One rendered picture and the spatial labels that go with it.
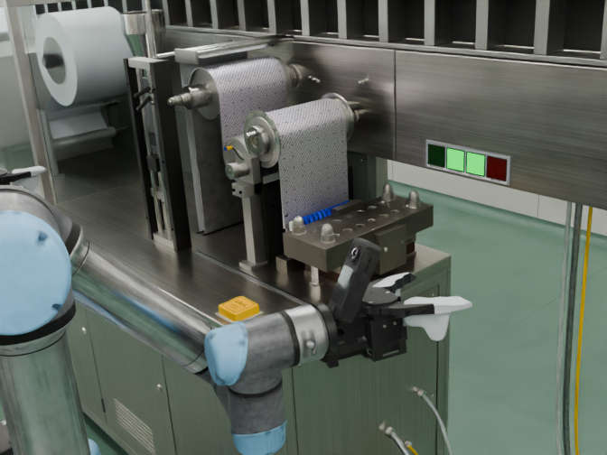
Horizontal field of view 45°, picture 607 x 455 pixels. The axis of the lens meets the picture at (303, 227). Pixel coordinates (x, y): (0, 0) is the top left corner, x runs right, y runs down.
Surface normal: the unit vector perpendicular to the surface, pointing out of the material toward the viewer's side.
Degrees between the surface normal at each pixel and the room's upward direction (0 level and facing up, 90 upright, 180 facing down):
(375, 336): 82
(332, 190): 90
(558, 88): 90
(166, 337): 93
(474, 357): 0
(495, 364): 0
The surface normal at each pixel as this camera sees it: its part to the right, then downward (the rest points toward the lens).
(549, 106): -0.75, 0.29
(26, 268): 0.38, 0.19
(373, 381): 0.66, 0.24
